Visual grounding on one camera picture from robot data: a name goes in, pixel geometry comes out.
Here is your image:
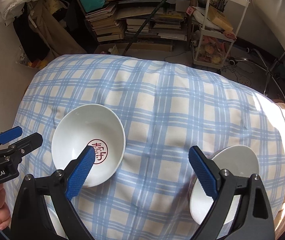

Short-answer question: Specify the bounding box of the yellow box on cart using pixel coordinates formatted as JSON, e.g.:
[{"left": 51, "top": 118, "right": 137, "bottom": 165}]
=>
[{"left": 207, "top": 5, "right": 234, "bottom": 31}]

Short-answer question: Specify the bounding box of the person left hand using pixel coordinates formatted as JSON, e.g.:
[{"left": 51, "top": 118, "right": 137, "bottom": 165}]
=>
[{"left": 0, "top": 184, "right": 11, "bottom": 231}]

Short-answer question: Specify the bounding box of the white rolling cart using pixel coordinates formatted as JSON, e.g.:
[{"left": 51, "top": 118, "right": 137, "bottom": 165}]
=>
[{"left": 191, "top": 0, "right": 250, "bottom": 69}]

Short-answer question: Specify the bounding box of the brown hanging coat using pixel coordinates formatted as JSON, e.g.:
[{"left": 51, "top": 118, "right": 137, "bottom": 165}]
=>
[{"left": 28, "top": 0, "right": 86, "bottom": 62}]

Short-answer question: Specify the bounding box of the stack of books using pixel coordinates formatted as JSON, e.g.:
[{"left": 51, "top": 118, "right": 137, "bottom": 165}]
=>
[{"left": 86, "top": 3, "right": 125, "bottom": 43}]

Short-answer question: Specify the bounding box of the long dark reaching pole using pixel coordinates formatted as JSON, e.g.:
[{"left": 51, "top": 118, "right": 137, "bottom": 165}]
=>
[{"left": 122, "top": 0, "right": 167, "bottom": 56}]

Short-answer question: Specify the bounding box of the red patterned bowl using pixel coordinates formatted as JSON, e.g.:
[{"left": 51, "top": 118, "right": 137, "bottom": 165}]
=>
[
  {"left": 188, "top": 145, "right": 259, "bottom": 224},
  {"left": 51, "top": 103, "right": 126, "bottom": 187}
]

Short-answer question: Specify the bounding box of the large cherry plate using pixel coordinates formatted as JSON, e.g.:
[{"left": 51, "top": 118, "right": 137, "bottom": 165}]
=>
[{"left": 47, "top": 207, "right": 68, "bottom": 239}]

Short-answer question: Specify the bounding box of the wooden shelf unit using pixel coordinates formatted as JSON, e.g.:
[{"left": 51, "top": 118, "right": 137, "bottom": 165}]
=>
[{"left": 99, "top": 0, "right": 191, "bottom": 44}]

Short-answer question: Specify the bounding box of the blue plaid tablecloth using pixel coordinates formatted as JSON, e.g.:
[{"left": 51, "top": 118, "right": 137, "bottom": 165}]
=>
[{"left": 14, "top": 54, "right": 285, "bottom": 239}]

